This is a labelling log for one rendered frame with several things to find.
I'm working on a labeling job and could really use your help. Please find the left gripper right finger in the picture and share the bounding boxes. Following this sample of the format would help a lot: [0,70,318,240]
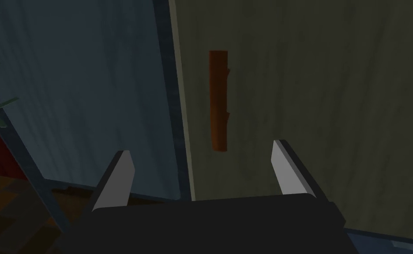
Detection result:
[270,139,329,203]

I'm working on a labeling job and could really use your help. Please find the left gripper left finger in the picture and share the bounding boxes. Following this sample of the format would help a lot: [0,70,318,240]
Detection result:
[84,149,136,213]

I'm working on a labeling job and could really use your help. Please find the olive cupboard door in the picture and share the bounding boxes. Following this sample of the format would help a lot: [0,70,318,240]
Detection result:
[168,0,413,242]

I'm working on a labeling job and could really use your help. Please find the blue-grey cupboard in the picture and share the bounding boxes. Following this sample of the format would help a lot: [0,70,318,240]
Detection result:
[0,0,192,233]

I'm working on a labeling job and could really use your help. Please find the brown wooden bar handle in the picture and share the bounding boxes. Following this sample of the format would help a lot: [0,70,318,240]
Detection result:
[208,50,231,153]

